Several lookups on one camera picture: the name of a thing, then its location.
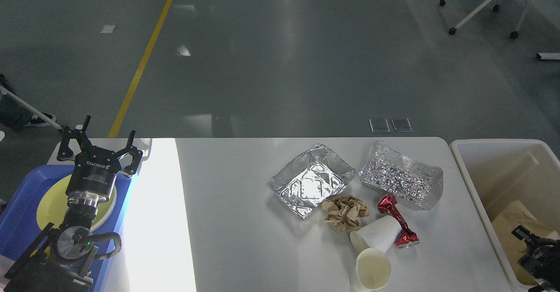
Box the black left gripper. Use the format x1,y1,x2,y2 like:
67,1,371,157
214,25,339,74
56,116,143,206

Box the floor socket cover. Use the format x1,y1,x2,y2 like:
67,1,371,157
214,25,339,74
391,118,413,132
369,118,392,133

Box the red crumpled wrapper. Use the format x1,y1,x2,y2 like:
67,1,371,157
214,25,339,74
377,194,420,249

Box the lying white paper cup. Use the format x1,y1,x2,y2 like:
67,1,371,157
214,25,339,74
350,215,402,254

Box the white plastic waste bin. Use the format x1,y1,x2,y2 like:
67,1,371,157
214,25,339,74
450,139,560,292

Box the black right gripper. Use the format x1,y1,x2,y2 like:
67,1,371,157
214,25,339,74
511,226,560,292

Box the white office chair left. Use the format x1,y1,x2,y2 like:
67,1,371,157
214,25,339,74
1,85,62,131

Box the brown paper bag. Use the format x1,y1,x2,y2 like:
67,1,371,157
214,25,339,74
491,201,559,285

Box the upright white paper cup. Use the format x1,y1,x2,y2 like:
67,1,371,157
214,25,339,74
350,248,392,292

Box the left floor socket cover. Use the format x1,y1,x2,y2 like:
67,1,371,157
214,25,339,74
369,118,392,133

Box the square aluminium foil tray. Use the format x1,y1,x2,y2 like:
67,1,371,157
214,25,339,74
267,144,356,221

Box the yellow translucent plate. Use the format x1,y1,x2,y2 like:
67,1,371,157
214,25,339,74
36,175,118,231

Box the right floor socket cover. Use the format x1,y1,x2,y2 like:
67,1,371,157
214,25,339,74
391,118,413,132

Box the crumpled brown paper ball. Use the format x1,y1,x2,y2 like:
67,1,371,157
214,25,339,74
321,195,370,233

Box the white bar on floor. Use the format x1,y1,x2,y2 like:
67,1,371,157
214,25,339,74
536,52,560,61

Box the person leg with sneaker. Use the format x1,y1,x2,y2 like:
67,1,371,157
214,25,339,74
0,95,50,131

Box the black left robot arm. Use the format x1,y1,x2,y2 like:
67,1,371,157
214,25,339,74
4,115,143,292

